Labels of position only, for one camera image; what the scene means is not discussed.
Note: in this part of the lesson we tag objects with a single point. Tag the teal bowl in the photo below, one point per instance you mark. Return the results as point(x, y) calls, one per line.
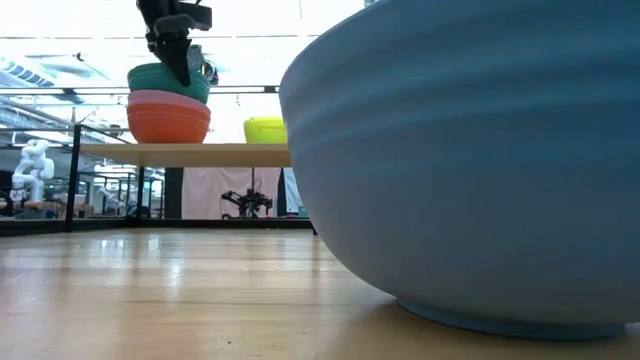
point(145, 80)

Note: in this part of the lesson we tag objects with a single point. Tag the small black background robot arm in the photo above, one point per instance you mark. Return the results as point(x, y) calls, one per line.
point(247, 202)

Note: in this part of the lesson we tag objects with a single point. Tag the black metal shelf leg frame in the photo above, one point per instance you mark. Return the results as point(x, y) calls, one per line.
point(73, 175)

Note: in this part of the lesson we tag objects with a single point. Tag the white hanging cloth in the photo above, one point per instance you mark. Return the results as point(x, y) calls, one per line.
point(210, 185)

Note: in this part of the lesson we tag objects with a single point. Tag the pink bowl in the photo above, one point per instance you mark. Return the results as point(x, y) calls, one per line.
point(160, 98)

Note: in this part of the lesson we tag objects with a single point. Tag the black overhead frame rail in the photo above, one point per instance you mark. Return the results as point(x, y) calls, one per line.
point(50, 90)

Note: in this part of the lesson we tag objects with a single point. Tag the black overhead camera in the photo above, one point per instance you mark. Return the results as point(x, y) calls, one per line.
point(207, 70)

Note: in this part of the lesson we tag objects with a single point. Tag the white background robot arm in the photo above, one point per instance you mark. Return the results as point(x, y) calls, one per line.
point(110, 197)
point(32, 165)

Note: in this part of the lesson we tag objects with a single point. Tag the thin grey frame rail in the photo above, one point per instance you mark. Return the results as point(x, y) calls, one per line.
point(100, 129)

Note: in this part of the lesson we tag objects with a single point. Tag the black background pillar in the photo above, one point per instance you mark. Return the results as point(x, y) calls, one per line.
point(173, 192)

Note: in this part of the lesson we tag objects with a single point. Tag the wooden shelf board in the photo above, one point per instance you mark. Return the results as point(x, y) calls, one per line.
point(200, 155)

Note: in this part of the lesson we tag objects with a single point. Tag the green bowl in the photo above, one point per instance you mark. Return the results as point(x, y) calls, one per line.
point(265, 131)

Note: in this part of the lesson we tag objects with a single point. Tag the large blue bowl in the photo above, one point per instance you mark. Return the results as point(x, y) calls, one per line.
point(450, 175)

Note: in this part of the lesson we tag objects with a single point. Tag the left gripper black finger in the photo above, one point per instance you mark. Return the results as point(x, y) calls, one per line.
point(177, 57)

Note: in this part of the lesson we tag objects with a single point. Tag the orange bowl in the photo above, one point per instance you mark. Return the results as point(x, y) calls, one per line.
point(167, 127)

